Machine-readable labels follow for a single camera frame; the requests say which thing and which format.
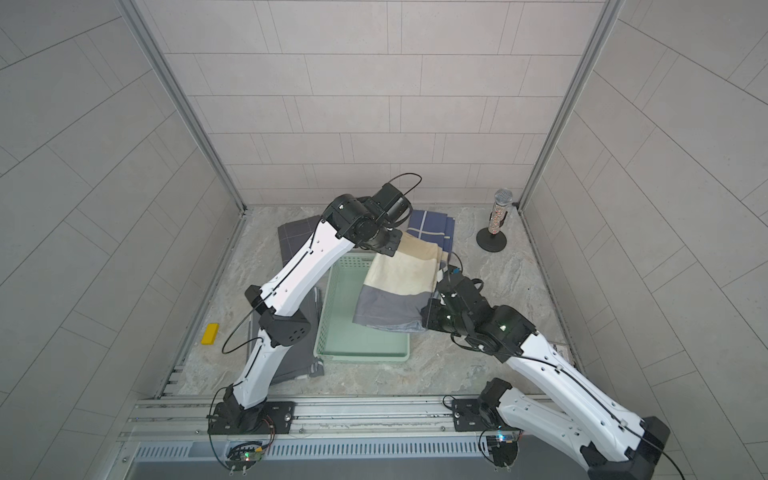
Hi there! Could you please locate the beige and grey pillowcase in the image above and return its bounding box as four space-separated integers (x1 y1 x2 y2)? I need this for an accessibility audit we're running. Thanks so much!
353 233 444 333

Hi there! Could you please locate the blue pillowcase yellow stripe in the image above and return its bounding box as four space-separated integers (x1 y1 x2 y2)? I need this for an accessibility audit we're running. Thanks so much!
406 210 455 254

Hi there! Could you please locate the dark grey checked pillowcase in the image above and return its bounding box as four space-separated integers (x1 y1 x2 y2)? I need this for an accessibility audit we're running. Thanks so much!
277 215 321 266

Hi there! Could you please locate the light green plastic basket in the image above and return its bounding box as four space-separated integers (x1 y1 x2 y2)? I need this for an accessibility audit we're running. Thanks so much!
314 251 412 365

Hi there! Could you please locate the plain grey pillowcase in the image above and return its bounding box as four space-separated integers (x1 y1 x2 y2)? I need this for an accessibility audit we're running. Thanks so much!
271 287 324 385

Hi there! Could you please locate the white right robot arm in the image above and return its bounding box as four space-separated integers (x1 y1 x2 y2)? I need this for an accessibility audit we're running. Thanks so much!
422 270 670 479

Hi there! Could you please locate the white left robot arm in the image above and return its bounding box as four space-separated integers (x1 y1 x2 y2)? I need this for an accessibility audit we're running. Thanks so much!
217 183 412 431

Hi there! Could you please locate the right round circuit board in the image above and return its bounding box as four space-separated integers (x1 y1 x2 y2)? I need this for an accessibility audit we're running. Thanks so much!
484 435 519 470

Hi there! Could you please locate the yellow small block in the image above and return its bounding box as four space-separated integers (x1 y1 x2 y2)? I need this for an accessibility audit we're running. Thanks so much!
200 323 219 346

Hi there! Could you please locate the left green circuit board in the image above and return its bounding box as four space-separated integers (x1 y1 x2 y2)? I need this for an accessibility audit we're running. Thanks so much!
225 441 265 475

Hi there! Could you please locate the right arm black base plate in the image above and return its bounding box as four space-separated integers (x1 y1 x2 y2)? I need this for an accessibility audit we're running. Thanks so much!
442 395 522 432

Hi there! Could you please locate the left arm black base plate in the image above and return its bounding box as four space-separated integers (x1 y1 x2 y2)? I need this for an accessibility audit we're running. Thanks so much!
207 401 297 436

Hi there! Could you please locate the aluminium front rail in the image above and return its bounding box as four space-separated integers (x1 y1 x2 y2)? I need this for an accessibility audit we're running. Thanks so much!
119 392 619 463

